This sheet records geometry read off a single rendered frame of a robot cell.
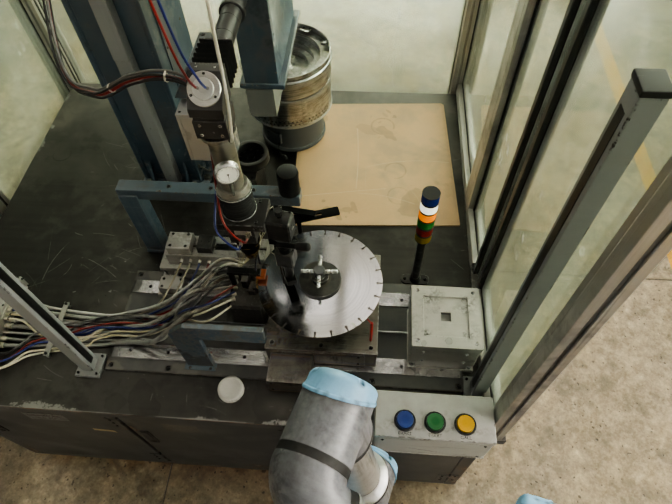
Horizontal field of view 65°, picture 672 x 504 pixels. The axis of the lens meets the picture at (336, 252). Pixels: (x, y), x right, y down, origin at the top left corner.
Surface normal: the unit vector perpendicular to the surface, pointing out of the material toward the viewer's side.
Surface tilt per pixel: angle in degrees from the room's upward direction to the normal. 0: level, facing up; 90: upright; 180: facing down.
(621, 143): 90
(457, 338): 0
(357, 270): 0
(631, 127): 90
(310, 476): 16
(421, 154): 0
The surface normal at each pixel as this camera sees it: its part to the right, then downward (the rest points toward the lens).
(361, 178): -0.03, -0.56
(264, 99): -0.07, 0.83
